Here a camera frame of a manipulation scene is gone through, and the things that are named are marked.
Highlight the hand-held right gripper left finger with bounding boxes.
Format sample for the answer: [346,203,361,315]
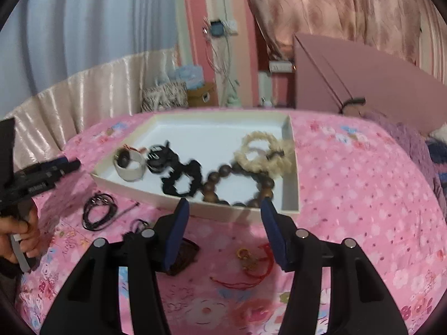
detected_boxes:
[40,198,191,335]

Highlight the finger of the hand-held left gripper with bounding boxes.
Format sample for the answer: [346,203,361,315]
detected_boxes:
[17,160,82,198]
[16,156,70,182]

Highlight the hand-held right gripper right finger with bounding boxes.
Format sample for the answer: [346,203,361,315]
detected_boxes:
[261,197,408,335]

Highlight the red cord with gold charm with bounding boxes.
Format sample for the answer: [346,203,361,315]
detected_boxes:
[210,244,280,288]

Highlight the black scrunchie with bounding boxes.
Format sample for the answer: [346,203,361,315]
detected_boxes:
[161,160,203,198]

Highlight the dark wooden bead bracelet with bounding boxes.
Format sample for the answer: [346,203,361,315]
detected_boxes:
[201,162,276,208]

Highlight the black hair clip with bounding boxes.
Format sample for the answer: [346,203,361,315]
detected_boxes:
[145,140,180,175]

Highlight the cream bead bracelet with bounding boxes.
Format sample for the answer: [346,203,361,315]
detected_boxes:
[233,131,296,178]

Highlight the shallow white box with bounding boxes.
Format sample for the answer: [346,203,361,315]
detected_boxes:
[91,110,301,217]

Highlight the person's left hand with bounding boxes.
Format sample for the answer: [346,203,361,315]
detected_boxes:
[0,205,41,263]

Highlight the thin black hair stick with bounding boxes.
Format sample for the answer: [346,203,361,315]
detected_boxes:
[117,202,140,217]

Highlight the white satin curtain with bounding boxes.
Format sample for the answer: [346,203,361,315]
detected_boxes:
[0,47,179,157]

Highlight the pink floral bedsheet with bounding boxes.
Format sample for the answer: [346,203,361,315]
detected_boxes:
[14,110,447,335]

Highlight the black and white floral bag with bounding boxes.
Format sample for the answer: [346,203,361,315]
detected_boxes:
[141,81,189,112]

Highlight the cardboard box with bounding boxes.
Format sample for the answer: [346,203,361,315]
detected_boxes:
[187,83,217,108]

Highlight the pale blue sheer curtain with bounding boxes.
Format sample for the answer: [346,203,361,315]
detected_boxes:
[0,0,186,119]

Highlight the light blue gift bag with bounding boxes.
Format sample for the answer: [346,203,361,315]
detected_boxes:
[173,64,205,88]

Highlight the purple blanket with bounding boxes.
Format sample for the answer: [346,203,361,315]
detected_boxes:
[363,112,441,196]

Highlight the dark blue cloth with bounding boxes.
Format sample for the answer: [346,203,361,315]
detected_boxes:
[424,136,447,189]

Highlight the pink headboard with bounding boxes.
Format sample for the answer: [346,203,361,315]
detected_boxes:
[293,33,447,137]

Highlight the white pillow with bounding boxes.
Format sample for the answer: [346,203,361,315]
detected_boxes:
[429,122,447,141]

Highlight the pink patterned curtain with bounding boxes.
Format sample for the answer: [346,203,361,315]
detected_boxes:
[241,0,441,74]

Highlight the black hair tie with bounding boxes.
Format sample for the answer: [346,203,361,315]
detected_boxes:
[122,219,151,241]

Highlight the black cord necklace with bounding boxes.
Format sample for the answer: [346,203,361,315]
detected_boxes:
[82,192,117,231]

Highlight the hanging charger cables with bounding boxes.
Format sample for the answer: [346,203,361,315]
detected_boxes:
[203,17,241,107]

